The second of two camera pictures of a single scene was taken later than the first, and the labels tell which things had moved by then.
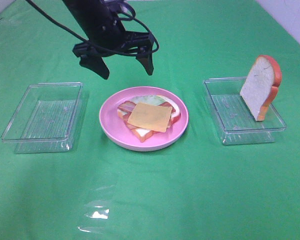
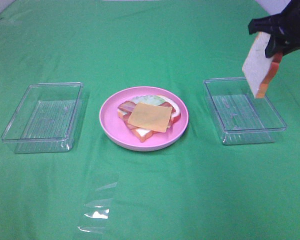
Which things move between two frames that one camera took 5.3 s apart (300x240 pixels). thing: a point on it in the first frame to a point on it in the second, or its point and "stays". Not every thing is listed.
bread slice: (261, 85) to (259, 69)
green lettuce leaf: (148, 99) stays
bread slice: (144, 134) stays
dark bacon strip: (128, 106) stays
